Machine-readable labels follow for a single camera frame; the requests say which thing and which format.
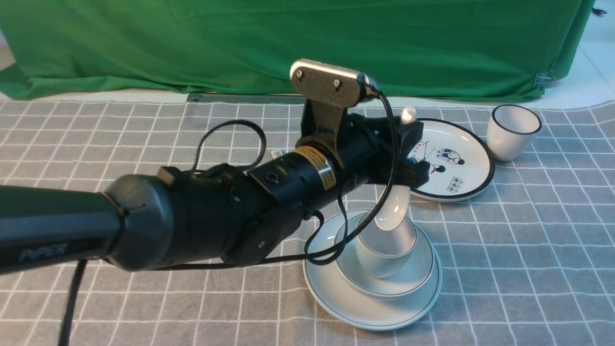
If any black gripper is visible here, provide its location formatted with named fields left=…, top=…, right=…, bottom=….
left=337, top=112, right=431, bottom=189

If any plain white ceramic spoon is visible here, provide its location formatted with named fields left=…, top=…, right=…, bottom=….
left=374, top=107, right=418, bottom=231

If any plain white ceramic cup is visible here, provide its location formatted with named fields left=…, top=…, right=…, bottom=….
left=356, top=216, right=418, bottom=279

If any shallow thin-rimmed white bowl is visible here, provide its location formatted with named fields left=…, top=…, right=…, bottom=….
left=336, top=224, right=434, bottom=299

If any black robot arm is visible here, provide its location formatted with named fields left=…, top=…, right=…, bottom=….
left=0, top=114, right=393, bottom=274

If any illustrated black-rimmed plate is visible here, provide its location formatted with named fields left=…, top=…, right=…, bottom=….
left=407, top=118, right=495, bottom=202

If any black-rimmed white cup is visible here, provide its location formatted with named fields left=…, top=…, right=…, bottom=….
left=486, top=104, right=542, bottom=161

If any green backdrop cloth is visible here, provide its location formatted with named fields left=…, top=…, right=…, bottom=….
left=0, top=0, right=594, bottom=102

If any white spoon with lettering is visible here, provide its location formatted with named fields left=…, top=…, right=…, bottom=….
left=271, top=149, right=285, bottom=159

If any metal backdrop clamp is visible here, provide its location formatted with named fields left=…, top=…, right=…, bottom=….
left=532, top=71, right=557, bottom=88

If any large plain white plate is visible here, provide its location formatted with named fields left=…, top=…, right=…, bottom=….
left=303, top=227, right=443, bottom=332

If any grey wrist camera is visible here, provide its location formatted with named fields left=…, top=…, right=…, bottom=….
left=289, top=59, right=380, bottom=145

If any black camera cable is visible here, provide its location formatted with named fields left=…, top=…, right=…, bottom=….
left=58, top=84, right=400, bottom=346

